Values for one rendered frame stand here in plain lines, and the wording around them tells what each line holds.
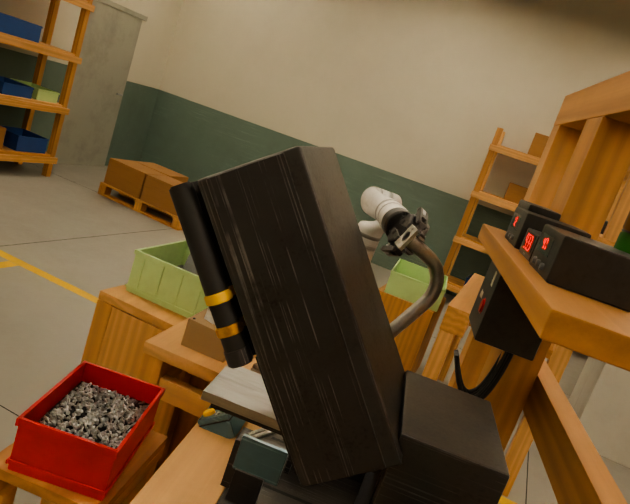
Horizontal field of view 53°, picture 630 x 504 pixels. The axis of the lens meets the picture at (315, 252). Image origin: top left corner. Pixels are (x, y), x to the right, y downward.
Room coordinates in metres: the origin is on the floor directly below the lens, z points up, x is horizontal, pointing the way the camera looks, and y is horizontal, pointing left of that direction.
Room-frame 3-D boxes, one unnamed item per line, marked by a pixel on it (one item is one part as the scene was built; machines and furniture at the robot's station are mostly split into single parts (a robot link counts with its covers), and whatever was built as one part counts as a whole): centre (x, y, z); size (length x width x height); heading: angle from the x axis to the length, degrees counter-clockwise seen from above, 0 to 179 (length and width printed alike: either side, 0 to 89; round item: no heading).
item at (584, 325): (1.16, -0.46, 1.52); 0.90 x 0.25 x 0.04; 174
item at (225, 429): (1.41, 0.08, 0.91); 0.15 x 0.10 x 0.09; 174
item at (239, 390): (1.12, -0.09, 1.11); 0.39 x 0.16 x 0.03; 84
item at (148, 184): (7.27, 1.91, 0.22); 1.20 x 0.81 x 0.44; 68
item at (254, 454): (1.12, -0.03, 0.97); 0.10 x 0.02 x 0.14; 84
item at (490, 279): (1.28, -0.42, 1.42); 0.17 x 0.12 x 0.15; 174
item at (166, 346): (1.93, 0.22, 0.83); 0.32 x 0.32 x 0.04; 80
